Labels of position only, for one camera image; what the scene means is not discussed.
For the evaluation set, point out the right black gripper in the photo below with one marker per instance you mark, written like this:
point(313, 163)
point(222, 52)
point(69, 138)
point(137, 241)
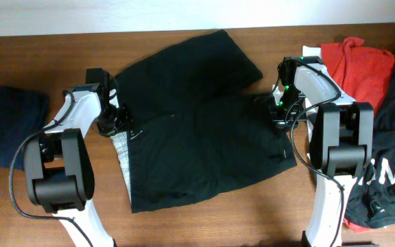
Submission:
point(278, 119)

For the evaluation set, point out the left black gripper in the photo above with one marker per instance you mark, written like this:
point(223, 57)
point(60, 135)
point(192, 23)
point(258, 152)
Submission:
point(123, 117)

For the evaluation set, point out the black shorts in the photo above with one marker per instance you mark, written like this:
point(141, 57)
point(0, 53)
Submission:
point(194, 133)

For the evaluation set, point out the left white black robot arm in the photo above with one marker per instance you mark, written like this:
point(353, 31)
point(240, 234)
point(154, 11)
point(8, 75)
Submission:
point(58, 170)

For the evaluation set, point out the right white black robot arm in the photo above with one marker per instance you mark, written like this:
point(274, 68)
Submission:
point(340, 139)

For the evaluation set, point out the white garment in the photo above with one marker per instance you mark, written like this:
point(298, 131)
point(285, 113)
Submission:
point(311, 51)

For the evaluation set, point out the red garment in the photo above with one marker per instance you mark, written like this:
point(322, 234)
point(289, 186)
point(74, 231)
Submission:
point(362, 72)

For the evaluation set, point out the folded navy blue garment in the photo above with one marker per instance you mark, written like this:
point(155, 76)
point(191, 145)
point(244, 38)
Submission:
point(22, 112)

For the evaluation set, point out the black printed t-shirt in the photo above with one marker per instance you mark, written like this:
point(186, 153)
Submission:
point(371, 203)

